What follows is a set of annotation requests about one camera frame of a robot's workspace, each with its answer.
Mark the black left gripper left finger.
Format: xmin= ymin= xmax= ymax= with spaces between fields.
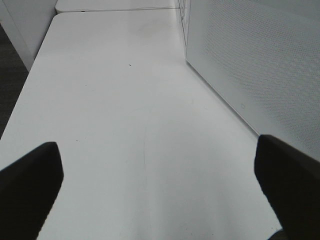
xmin=0 ymin=142 xmax=64 ymax=240

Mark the white microwave door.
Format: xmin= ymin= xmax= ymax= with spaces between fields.
xmin=186 ymin=0 xmax=320 ymax=160

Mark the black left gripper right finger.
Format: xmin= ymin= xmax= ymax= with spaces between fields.
xmin=254 ymin=134 xmax=320 ymax=240

